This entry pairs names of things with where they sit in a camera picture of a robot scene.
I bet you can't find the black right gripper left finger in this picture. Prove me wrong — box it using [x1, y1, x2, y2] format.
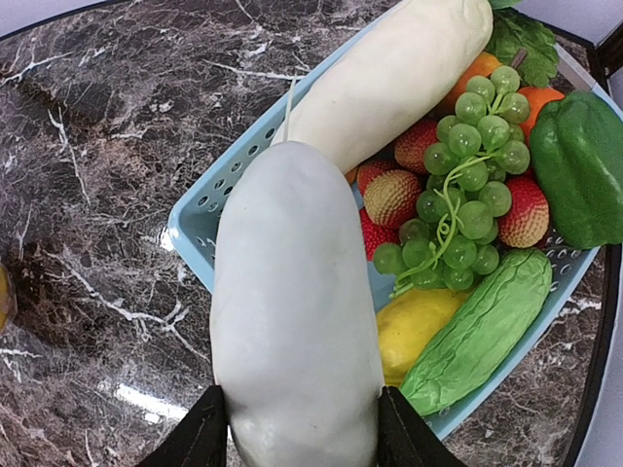
[137, 385, 228, 467]

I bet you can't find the yellow toy banana bunch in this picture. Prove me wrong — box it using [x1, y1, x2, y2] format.
[0, 265, 18, 332]

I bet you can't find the yellow toy lemon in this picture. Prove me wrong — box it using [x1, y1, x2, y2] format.
[376, 289, 469, 386]

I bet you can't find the orange toy fruit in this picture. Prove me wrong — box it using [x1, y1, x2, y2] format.
[518, 87, 565, 145]

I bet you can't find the green toy bell pepper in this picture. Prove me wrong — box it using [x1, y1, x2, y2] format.
[530, 90, 622, 249]

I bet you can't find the green toy cabbage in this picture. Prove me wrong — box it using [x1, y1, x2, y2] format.
[400, 248, 553, 416]

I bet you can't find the green toy lettuce leaf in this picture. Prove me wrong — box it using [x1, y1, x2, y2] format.
[485, 1, 559, 88]

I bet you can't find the green toy grape bunch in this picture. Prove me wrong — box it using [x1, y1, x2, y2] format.
[373, 65, 531, 297]

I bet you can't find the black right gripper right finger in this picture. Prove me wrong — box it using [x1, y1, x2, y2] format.
[378, 386, 465, 467]

